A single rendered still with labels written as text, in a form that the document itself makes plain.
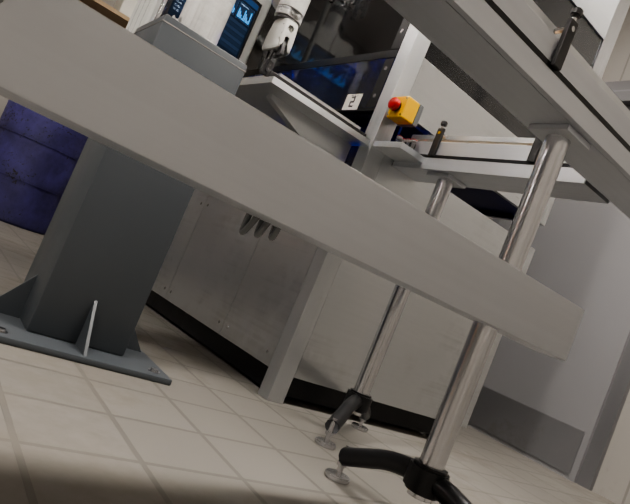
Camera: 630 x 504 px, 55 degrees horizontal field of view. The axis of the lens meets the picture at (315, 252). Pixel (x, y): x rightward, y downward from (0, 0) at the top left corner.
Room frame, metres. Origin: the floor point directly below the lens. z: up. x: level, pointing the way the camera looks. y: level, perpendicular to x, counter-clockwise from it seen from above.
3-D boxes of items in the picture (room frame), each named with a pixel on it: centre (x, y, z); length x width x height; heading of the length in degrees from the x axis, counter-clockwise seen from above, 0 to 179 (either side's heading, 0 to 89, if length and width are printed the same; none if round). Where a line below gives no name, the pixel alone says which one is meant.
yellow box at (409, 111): (1.85, -0.09, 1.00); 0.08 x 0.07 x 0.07; 126
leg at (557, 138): (1.18, -0.36, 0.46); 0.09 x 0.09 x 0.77; 36
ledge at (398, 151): (1.86, -0.13, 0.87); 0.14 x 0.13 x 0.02; 126
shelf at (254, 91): (2.08, 0.31, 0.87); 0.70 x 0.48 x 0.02; 36
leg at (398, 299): (1.82, -0.29, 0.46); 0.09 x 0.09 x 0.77; 36
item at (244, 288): (3.00, 0.17, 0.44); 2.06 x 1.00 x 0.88; 36
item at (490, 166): (1.70, -0.38, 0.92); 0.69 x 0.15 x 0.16; 36
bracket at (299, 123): (1.87, 0.17, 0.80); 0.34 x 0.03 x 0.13; 126
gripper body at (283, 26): (1.75, 0.34, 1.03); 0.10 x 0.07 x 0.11; 36
